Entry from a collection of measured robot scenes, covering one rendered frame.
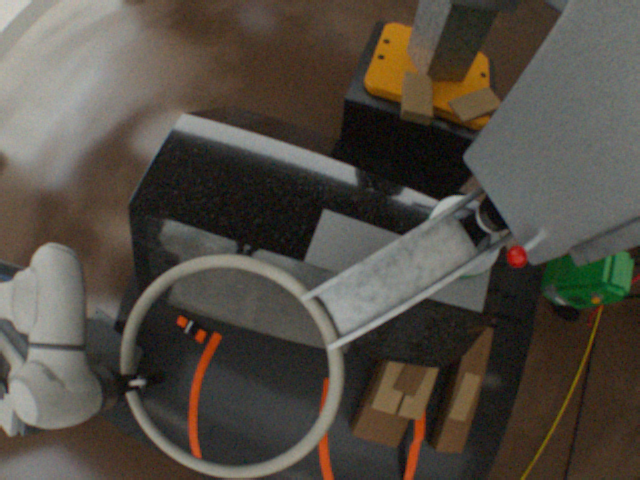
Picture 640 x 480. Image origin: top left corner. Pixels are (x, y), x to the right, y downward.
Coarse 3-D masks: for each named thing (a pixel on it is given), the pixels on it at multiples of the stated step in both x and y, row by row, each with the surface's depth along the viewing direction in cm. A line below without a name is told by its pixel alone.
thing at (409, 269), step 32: (480, 192) 53; (448, 224) 58; (384, 256) 59; (416, 256) 58; (448, 256) 57; (480, 256) 51; (320, 288) 58; (352, 288) 61; (384, 288) 59; (416, 288) 57; (352, 320) 60; (384, 320) 54
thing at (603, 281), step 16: (560, 256) 143; (608, 256) 107; (624, 256) 100; (544, 272) 152; (560, 272) 137; (576, 272) 123; (592, 272) 112; (608, 272) 103; (624, 272) 96; (544, 288) 145; (560, 288) 133; (576, 288) 120; (592, 288) 110; (608, 288) 101; (624, 288) 95; (560, 304) 142; (576, 304) 129; (592, 304) 118; (576, 320) 134
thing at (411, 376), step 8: (408, 368) 119; (416, 368) 119; (424, 368) 119; (400, 376) 118; (408, 376) 118; (416, 376) 118; (424, 376) 118; (400, 384) 117; (408, 384) 117; (416, 384) 117; (408, 392) 116
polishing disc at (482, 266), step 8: (448, 200) 73; (456, 200) 73; (440, 208) 72; (464, 208) 72; (472, 208) 72; (432, 216) 72; (456, 216) 72; (464, 216) 72; (496, 232) 70; (488, 240) 70; (496, 240) 70; (480, 248) 69; (488, 256) 69; (496, 256) 69; (480, 264) 68; (488, 264) 68; (464, 272) 68; (472, 272) 68; (480, 272) 68
